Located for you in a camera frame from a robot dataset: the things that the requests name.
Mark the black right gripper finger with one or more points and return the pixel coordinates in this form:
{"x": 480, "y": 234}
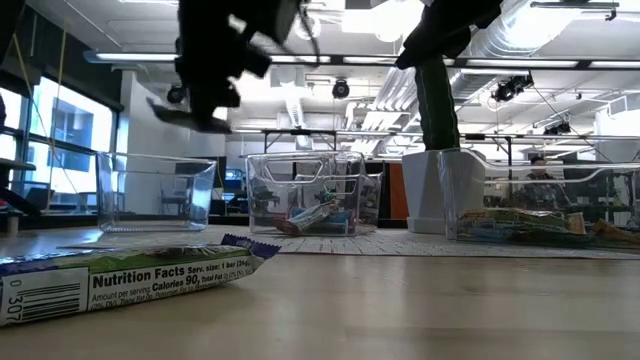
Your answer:
{"x": 450, "y": 27}

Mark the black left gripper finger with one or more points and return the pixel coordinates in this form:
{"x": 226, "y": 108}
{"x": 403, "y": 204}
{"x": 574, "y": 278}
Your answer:
{"x": 230, "y": 96}
{"x": 205, "y": 105}

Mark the blue granola bar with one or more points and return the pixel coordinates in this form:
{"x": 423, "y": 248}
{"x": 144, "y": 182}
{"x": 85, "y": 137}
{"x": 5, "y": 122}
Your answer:
{"x": 344, "y": 221}
{"x": 487, "y": 234}

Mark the snack packets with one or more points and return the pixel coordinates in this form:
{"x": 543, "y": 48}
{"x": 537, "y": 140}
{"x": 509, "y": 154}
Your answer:
{"x": 540, "y": 235}

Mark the black ceiling spot lamp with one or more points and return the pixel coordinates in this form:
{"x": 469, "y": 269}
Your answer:
{"x": 341, "y": 89}
{"x": 175, "y": 94}

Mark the long ceiling light strip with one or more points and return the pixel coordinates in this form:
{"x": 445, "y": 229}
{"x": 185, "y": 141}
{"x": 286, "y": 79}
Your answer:
{"x": 135, "y": 57}

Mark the green cactus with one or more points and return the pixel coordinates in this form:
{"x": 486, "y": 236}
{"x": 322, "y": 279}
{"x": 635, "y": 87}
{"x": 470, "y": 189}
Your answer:
{"x": 437, "y": 110}

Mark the clear plastic bin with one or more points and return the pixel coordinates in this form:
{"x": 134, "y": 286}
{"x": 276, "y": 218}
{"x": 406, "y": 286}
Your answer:
{"x": 155, "y": 220}
{"x": 265, "y": 200}
{"x": 550, "y": 170}

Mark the white hexagonal plant pot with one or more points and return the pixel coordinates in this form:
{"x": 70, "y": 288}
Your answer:
{"x": 422, "y": 195}

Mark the orange panel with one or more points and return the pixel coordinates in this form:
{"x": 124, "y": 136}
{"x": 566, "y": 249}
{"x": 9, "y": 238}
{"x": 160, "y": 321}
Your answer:
{"x": 398, "y": 190}

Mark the person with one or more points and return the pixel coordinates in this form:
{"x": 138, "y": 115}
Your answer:
{"x": 540, "y": 187}

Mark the silver ventilation duct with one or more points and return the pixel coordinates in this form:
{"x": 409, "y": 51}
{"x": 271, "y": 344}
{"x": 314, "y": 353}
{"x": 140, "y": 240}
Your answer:
{"x": 505, "y": 35}

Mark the black background table frame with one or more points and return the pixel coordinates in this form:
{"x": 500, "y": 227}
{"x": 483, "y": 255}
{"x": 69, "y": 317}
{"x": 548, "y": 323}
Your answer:
{"x": 300, "y": 133}

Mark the black ceiling camera mount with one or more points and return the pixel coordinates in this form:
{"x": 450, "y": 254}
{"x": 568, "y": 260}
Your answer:
{"x": 510, "y": 87}

